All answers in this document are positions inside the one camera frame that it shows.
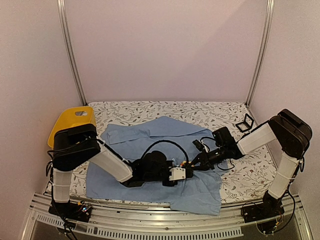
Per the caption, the black display box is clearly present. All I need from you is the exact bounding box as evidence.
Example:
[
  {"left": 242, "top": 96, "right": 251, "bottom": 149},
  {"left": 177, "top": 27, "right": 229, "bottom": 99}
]
[{"left": 235, "top": 113, "right": 255, "bottom": 133}]

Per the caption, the left aluminium frame post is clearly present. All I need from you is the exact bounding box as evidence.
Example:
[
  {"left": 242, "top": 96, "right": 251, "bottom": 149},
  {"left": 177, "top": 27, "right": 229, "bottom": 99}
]
[{"left": 56, "top": 0, "right": 88, "bottom": 106}]

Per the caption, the yellow plastic basket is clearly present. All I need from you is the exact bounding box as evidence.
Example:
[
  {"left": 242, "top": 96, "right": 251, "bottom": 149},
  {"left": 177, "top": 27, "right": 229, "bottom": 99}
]
[{"left": 47, "top": 106, "right": 96, "bottom": 149}]

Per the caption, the floral white tablecloth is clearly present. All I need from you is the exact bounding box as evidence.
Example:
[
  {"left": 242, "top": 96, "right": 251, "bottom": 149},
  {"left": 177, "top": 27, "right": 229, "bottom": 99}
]
[{"left": 69, "top": 101, "right": 276, "bottom": 206}]

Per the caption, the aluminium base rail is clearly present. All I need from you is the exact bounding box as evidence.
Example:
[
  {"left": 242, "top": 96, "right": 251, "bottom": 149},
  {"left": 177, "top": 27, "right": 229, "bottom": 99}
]
[{"left": 21, "top": 193, "right": 315, "bottom": 240}]

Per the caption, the yellow orange plush flower brooch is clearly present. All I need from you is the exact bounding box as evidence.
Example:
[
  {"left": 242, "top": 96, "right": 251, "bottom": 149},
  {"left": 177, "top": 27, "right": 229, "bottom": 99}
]
[{"left": 179, "top": 161, "right": 195, "bottom": 169}]

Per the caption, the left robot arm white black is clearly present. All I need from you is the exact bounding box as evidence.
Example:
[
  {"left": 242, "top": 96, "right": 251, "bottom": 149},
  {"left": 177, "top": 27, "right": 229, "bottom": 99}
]
[{"left": 47, "top": 123, "right": 186, "bottom": 222}]

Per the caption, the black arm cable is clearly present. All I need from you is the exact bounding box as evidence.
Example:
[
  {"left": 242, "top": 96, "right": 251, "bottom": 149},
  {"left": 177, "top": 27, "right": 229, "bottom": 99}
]
[
  {"left": 139, "top": 140, "right": 190, "bottom": 166},
  {"left": 199, "top": 136, "right": 237, "bottom": 172}
]

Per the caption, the aluminium frame post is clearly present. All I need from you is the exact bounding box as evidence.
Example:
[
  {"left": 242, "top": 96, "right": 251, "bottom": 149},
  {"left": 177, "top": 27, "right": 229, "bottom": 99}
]
[
  {"left": 245, "top": 0, "right": 275, "bottom": 108},
  {"left": 56, "top": 0, "right": 88, "bottom": 106}
]

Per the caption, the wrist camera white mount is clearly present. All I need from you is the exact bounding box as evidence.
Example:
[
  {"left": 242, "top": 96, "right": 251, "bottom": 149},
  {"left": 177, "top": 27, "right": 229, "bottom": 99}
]
[
  {"left": 168, "top": 167, "right": 194, "bottom": 181},
  {"left": 192, "top": 140, "right": 210, "bottom": 153}
]

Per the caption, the light blue shirt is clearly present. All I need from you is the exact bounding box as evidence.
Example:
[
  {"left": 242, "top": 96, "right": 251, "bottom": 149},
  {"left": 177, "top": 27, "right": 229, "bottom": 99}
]
[{"left": 86, "top": 116, "right": 222, "bottom": 216}]

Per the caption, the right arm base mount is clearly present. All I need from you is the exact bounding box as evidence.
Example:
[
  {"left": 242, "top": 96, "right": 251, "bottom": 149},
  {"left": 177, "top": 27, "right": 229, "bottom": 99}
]
[{"left": 240, "top": 197, "right": 285, "bottom": 236}]

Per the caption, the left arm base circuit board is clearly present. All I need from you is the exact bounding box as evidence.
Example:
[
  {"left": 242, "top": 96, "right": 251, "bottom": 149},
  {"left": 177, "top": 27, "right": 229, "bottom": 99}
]
[{"left": 48, "top": 201, "right": 92, "bottom": 223}]

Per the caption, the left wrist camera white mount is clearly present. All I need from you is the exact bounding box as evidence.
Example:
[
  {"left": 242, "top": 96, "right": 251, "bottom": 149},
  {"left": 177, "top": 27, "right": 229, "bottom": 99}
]
[{"left": 168, "top": 167, "right": 194, "bottom": 181}]

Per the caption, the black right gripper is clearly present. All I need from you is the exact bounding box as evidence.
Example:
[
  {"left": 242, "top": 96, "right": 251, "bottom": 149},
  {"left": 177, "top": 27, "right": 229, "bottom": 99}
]
[{"left": 187, "top": 146, "right": 227, "bottom": 172}]

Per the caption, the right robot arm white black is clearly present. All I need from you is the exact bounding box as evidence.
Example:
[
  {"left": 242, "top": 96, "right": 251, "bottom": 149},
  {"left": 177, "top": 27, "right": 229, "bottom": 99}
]
[{"left": 185, "top": 108, "right": 313, "bottom": 218}]

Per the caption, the right aluminium frame post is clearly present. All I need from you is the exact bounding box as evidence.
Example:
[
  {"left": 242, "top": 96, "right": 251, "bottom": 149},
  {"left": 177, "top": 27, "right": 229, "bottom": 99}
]
[{"left": 245, "top": 0, "right": 275, "bottom": 108}]

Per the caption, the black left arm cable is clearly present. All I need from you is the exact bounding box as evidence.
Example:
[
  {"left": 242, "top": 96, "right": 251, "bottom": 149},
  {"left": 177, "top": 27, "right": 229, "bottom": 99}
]
[{"left": 139, "top": 140, "right": 190, "bottom": 166}]

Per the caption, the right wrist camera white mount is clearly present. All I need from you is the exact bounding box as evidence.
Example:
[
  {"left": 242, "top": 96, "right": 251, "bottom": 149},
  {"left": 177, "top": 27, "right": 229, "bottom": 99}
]
[{"left": 192, "top": 140, "right": 210, "bottom": 153}]

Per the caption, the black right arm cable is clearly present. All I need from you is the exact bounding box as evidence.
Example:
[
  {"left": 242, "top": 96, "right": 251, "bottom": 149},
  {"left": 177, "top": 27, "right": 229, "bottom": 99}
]
[{"left": 199, "top": 136, "right": 237, "bottom": 172}]

